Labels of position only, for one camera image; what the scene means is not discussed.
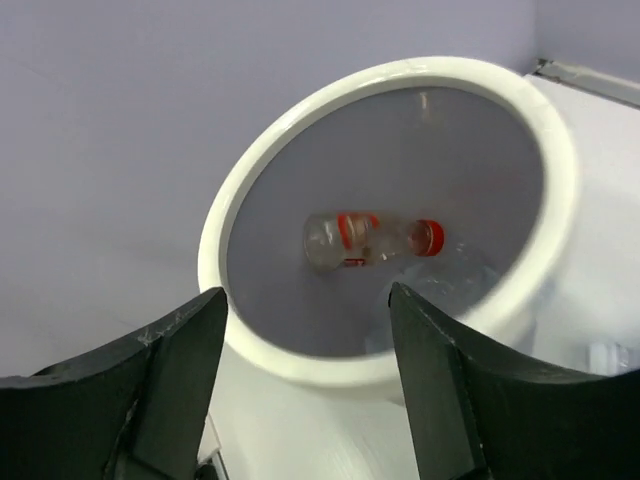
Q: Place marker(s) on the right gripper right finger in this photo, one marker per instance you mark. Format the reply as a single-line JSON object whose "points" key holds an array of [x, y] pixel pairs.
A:
{"points": [[478, 409]]}

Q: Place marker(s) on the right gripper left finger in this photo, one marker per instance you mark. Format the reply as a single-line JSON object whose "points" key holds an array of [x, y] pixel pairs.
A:
{"points": [[134, 408]]}

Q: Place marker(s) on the clear bottle white cap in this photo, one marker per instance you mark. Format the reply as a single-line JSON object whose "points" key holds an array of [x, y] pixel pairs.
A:
{"points": [[454, 281]]}

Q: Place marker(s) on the red cap clear bottle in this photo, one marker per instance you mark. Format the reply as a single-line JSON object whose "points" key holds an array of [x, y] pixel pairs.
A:
{"points": [[356, 239]]}

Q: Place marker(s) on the white round bin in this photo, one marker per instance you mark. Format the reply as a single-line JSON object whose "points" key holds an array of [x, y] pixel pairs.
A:
{"points": [[541, 178]]}

